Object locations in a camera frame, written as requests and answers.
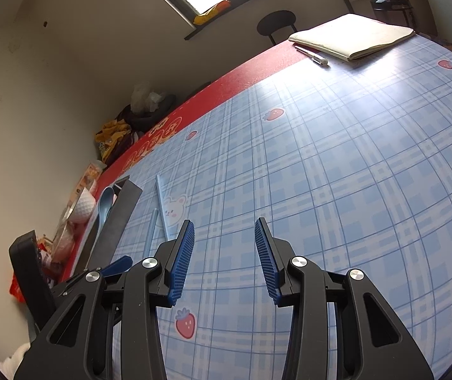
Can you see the silver pen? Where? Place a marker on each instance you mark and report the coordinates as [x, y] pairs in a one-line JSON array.
[[313, 56]]

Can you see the blue checkered table mat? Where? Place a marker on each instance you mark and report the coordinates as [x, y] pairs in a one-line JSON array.
[[329, 166]]

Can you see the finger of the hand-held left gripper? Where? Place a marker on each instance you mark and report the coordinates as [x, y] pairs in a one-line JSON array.
[[117, 266], [67, 287]]

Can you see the blue spoon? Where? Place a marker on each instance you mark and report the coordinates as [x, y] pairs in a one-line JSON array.
[[106, 202]]

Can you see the plastic-wrapped bowl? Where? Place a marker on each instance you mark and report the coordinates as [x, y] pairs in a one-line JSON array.
[[65, 241]]

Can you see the clear plastic bag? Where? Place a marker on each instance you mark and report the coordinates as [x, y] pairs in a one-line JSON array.
[[147, 97]]

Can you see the cream notebook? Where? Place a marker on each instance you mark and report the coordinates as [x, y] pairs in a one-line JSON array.
[[352, 33]]

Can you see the white textured bowl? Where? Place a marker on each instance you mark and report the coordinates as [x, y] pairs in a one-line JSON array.
[[83, 208]]

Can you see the orange snack packet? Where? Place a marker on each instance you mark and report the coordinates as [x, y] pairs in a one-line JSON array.
[[87, 178]]

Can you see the yellow packet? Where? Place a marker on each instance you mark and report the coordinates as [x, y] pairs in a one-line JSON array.
[[206, 16]]

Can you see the perforated metal utensil tray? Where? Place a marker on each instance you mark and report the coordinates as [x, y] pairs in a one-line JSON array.
[[115, 225]]

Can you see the black round stool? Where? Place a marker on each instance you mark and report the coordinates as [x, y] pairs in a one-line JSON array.
[[275, 21]]

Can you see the dark grey bin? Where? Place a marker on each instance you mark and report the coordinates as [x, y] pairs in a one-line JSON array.
[[158, 116]]

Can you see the red snack bag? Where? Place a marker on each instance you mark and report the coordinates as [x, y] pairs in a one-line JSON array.
[[16, 291]]

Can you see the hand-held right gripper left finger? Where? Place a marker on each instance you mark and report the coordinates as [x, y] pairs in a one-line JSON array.
[[180, 265]]

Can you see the blue chopstick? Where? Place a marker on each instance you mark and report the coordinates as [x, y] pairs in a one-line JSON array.
[[151, 229], [162, 202]]

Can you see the pile of clothes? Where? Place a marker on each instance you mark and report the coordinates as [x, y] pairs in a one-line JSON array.
[[111, 134]]

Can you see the black pressure cooker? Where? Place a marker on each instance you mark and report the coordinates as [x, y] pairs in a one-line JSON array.
[[388, 2]]

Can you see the red printed tablecloth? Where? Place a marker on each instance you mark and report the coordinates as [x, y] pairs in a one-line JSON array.
[[230, 83]]

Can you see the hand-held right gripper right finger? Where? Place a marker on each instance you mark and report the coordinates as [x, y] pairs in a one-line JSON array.
[[267, 265]]

